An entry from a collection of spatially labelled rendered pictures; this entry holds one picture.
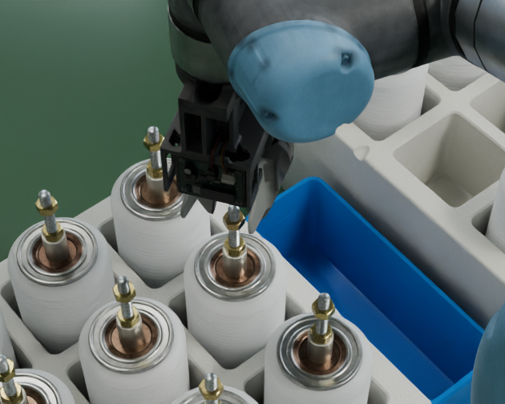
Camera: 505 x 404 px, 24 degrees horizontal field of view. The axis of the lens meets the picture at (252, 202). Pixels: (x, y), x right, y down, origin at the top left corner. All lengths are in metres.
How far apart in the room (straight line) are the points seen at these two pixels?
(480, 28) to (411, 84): 0.59
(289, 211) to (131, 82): 0.36
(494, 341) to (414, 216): 0.86
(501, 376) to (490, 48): 0.31
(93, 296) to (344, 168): 0.35
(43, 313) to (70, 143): 0.46
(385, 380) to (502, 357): 0.73
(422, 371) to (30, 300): 0.46
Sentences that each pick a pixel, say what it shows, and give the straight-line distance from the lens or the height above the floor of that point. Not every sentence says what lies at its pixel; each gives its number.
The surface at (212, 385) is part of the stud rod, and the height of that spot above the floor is 0.34.
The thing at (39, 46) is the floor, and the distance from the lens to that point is 1.65.
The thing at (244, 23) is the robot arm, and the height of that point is 0.67.
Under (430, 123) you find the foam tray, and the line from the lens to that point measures 1.30.
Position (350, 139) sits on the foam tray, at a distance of 1.28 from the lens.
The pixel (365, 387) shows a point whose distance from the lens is 1.04.
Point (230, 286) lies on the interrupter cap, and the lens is 1.07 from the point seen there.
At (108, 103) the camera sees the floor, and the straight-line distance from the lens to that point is 1.56.
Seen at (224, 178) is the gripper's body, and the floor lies 0.47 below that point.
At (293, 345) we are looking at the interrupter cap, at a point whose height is 0.25.
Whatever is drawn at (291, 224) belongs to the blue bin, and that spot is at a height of 0.06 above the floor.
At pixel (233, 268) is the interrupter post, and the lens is 1.06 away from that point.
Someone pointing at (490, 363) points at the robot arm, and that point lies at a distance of 0.39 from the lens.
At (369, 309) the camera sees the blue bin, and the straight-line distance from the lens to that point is 1.36.
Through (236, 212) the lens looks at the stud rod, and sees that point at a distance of 1.01.
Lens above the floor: 1.14
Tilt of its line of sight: 52 degrees down
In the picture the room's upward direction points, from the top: straight up
